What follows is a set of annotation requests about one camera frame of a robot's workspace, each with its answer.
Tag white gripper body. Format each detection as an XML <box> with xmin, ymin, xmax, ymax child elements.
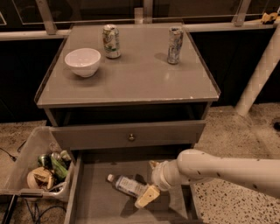
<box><xmin>151</xmin><ymin>160</ymin><xmax>187</xmax><ymax>192</ymax></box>

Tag clear blue plastic bottle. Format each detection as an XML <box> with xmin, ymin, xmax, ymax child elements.
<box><xmin>107</xmin><ymin>174</ymin><xmax>148</xmax><ymax>198</ymax></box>

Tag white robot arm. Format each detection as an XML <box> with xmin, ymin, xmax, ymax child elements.
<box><xmin>135</xmin><ymin>150</ymin><xmax>280</xmax><ymax>208</ymax></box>

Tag grey top drawer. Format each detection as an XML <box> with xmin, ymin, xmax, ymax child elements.
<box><xmin>51</xmin><ymin>121</ymin><xmax>206</xmax><ymax>150</ymax></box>

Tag grey open middle drawer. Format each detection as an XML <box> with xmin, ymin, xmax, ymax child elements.
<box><xmin>65</xmin><ymin>148</ymin><xmax>204</xmax><ymax>224</ymax></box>

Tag grey drawer cabinet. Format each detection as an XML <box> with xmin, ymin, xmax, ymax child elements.
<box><xmin>35</xmin><ymin>24</ymin><xmax>220</xmax><ymax>153</ymax></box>

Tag green chip bag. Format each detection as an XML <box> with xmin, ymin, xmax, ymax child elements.
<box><xmin>51</xmin><ymin>157</ymin><xmax>68</xmax><ymax>181</ymax></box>

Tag green can in bin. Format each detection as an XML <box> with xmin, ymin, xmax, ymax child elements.
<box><xmin>38</xmin><ymin>154</ymin><xmax>51</xmax><ymax>168</ymax></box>

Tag clear plastic storage bin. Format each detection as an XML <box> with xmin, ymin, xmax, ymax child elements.
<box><xmin>0</xmin><ymin>127</ymin><xmax>74</xmax><ymax>202</ymax></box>

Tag yellow brown snack bag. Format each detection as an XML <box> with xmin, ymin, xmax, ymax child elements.
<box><xmin>26</xmin><ymin>167</ymin><xmax>54</xmax><ymax>191</ymax></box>

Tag white ceramic bowl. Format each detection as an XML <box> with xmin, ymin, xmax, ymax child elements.
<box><xmin>64</xmin><ymin>48</ymin><xmax>101</xmax><ymax>78</ymax></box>

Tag blue white slim can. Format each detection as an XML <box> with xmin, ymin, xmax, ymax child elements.
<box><xmin>167</xmin><ymin>26</ymin><xmax>184</xmax><ymax>65</ymax></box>

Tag green white soda can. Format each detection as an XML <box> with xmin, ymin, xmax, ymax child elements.
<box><xmin>102</xmin><ymin>24</ymin><xmax>121</xmax><ymax>59</ymax></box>

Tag grey metal railing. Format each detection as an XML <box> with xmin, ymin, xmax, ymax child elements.
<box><xmin>0</xmin><ymin>0</ymin><xmax>280</xmax><ymax>35</ymax></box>

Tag blue cables on floor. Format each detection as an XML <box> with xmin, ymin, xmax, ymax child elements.
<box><xmin>24</xmin><ymin>199</ymin><xmax>67</xmax><ymax>224</ymax></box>

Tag black cable on floor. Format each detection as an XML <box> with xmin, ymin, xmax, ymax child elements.
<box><xmin>0</xmin><ymin>139</ymin><xmax>28</xmax><ymax>163</ymax></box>

